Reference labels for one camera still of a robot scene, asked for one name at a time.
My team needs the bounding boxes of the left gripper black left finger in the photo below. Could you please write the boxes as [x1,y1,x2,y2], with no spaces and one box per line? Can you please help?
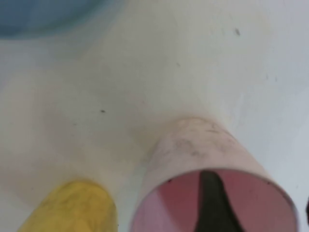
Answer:
[194,170,245,232]

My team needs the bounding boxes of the pink plastic cup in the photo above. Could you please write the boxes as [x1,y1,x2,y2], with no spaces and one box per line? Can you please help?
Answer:
[129,117,300,232]

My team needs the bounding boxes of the yellow plastic cup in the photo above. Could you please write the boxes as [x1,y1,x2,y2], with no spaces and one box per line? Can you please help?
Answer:
[18,178,118,232]

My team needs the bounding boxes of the blue cup stand white caps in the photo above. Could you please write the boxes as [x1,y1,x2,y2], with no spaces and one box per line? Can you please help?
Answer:
[0,0,97,41]

